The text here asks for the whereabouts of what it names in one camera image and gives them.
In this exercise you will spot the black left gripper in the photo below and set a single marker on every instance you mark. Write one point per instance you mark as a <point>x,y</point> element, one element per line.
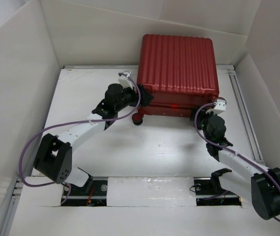
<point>145,98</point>

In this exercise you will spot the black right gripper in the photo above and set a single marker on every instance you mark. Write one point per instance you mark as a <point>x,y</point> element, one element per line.
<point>203,115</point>

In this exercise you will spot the red hard-shell suitcase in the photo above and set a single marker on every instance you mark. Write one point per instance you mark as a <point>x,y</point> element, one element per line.
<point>179,72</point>

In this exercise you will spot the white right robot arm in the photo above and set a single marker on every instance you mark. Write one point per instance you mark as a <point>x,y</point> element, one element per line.
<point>246,178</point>

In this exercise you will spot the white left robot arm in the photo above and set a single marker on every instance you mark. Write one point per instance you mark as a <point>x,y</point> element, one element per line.
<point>54,156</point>

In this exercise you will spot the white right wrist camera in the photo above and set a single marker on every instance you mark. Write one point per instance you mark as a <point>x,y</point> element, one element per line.
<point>219,106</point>

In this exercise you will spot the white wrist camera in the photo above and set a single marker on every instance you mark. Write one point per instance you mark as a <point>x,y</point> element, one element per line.
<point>219,106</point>
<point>124,80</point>

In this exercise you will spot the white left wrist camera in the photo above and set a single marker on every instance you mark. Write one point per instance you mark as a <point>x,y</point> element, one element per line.
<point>124,80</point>

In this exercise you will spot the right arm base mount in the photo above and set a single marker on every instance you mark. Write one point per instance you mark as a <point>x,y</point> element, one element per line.
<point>207,195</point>

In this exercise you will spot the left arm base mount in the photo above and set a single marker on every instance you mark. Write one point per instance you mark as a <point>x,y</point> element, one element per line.
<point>95,197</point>

